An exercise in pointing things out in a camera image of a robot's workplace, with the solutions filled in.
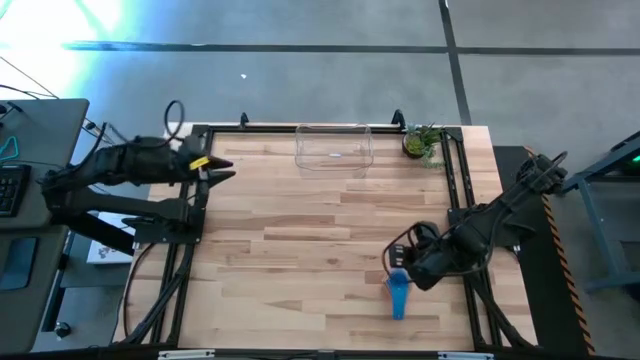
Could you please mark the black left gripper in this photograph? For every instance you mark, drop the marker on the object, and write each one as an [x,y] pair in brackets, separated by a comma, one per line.
[192,170]

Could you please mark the blue-grey metal stand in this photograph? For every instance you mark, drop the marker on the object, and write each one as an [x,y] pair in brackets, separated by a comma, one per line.
[600,170]

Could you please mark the potted succulent plant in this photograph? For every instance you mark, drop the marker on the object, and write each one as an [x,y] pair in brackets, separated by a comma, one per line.
[414,145]

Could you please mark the black round knob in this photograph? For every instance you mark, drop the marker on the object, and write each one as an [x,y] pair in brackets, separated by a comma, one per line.
[62,330]

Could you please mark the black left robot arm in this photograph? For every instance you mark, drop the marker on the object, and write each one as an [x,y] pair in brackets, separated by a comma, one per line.
[125,162]

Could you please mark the dark mouse pad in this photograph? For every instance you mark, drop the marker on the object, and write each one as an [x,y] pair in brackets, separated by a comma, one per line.
[17,262]

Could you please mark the clear plastic basket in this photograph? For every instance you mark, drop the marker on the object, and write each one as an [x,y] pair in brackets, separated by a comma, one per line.
[300,150]

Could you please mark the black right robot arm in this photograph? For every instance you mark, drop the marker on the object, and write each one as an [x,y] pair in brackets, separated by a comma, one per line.
[500,220]

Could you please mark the white table bracket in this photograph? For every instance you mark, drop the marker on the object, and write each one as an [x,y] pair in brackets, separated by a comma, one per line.
[185,354]
[465,355]

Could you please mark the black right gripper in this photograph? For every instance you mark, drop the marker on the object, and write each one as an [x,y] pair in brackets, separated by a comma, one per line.
[430,260]

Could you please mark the black hazard-striped floor mat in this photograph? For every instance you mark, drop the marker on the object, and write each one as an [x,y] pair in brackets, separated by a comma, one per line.
[540,300]

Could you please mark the grey side desk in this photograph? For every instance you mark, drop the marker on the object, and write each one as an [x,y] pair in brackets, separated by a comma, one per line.
[45,300]

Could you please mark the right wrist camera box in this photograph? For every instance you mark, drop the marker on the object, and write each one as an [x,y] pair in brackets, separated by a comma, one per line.
[397,256]

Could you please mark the yellow gripper tag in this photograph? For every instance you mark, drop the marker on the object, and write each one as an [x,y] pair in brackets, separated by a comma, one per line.
[198,163]

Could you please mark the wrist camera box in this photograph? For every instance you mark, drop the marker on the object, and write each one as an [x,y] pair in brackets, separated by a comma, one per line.
[397,256]
[190,145]

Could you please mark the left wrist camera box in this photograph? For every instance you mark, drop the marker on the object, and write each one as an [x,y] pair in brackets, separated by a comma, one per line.
[190,145]

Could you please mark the black keyboard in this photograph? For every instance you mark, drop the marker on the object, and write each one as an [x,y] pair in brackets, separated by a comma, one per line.
[12,190]

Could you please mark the white booklet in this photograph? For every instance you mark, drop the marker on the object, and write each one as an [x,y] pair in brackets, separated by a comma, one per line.
[107,250]

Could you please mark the blue plastic measuring cup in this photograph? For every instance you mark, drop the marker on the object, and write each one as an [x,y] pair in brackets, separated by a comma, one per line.
[399,300]

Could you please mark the black aluminium table frame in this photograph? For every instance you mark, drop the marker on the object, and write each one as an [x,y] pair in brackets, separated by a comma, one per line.
[260,129]

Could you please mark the black frame clamp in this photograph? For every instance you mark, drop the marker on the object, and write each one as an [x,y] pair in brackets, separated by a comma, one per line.
[398,119]
[243,120]

